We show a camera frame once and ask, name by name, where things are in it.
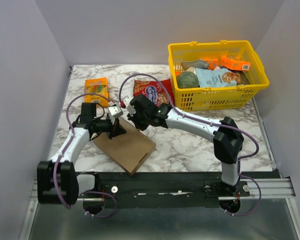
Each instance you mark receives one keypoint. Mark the orange carton box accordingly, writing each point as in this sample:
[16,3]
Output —
[234,64]

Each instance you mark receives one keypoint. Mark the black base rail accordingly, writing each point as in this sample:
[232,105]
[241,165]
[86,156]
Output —
[179,190]

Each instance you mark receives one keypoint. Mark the aluminium frame profile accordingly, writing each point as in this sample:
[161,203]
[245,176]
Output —
[276,218]

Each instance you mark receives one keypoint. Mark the green round melon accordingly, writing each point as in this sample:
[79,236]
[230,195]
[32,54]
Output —
[186,80]

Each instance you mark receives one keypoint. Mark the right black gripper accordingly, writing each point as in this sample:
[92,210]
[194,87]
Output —
[136,119]

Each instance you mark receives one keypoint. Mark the red candy bag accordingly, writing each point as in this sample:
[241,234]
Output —
[152,90]

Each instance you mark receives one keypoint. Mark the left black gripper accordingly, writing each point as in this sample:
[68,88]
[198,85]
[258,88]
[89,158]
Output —
[116,129]

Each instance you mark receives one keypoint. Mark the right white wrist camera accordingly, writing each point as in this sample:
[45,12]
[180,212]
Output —
[125,102]

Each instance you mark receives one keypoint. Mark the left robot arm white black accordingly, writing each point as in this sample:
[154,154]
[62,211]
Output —
[57,180]

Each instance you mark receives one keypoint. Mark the yellow plastic basket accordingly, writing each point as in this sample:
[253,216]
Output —
[199,99]

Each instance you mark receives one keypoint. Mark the orange snack packet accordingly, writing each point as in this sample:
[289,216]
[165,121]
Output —
[98,90]

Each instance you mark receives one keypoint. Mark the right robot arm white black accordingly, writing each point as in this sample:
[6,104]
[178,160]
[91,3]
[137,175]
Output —
[224,134]

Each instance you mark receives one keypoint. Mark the small orange box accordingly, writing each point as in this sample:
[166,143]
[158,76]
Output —
[212,63]

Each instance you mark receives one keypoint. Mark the brown cardboard express box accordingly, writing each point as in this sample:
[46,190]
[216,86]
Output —
[129,150]

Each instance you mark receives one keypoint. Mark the grey pouch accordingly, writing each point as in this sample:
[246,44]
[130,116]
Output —
[200,64]

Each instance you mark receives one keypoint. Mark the light blue chips bag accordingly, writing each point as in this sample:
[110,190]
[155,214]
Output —
[220,78]

